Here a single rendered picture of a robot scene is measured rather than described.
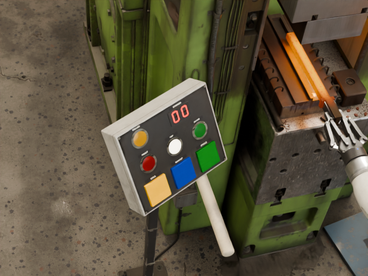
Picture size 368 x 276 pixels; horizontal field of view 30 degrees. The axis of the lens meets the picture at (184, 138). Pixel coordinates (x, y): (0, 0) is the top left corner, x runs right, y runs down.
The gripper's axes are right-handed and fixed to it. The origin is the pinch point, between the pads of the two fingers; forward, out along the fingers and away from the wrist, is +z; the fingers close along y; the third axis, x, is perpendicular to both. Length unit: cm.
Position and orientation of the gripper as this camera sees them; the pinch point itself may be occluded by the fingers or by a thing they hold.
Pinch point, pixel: (332, 111)
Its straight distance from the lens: 227.9
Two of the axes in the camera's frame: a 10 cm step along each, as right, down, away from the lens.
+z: -2.7, -8.0, 5.4
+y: 9.6, -1.7, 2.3
